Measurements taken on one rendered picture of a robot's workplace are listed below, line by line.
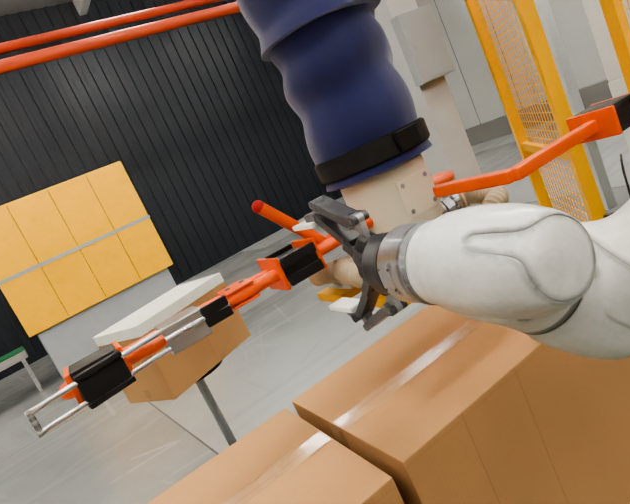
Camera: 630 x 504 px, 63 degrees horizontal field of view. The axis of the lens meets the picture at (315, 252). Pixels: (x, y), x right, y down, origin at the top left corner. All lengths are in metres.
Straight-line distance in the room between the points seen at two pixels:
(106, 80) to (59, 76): 0.89
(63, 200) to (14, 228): 0.73
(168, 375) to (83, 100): 9.78
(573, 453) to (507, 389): 0.21
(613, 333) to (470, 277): 0.18
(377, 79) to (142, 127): 11.19
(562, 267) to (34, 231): 7.77
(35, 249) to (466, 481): 7.44
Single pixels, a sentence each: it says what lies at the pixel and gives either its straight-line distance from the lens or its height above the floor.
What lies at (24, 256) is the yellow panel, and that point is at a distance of 7.99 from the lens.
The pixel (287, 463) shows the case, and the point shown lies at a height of 0.94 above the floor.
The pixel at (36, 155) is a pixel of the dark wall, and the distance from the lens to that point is 11.51.
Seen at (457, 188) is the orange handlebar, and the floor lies 1.25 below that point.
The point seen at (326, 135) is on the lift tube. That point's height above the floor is 1.42.
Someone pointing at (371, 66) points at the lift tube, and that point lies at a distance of 0.94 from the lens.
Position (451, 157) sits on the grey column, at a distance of 2.41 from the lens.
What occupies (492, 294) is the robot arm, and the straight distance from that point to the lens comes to 0.45.
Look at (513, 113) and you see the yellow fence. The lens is 2.83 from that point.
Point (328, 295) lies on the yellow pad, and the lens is 1.04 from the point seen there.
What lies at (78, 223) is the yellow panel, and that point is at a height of 1.86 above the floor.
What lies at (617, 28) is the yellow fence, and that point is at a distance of 2.49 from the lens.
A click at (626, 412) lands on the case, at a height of 0.70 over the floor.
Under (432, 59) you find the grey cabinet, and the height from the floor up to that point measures 1.55.
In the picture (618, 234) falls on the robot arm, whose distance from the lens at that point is 0.57.
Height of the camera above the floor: 1.41
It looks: 10 degrees down
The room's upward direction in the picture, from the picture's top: 25 degrees counter-clockwise
